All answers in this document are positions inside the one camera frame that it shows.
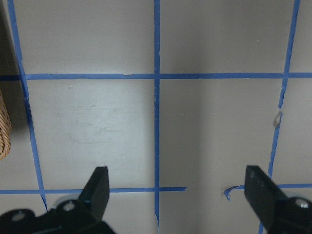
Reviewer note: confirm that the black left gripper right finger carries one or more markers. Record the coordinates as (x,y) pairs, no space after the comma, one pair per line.
(264,197)

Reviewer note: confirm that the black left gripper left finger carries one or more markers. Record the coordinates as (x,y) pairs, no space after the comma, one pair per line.
(95,194)

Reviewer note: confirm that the brown wicker basket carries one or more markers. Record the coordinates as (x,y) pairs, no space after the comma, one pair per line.
(5,130)

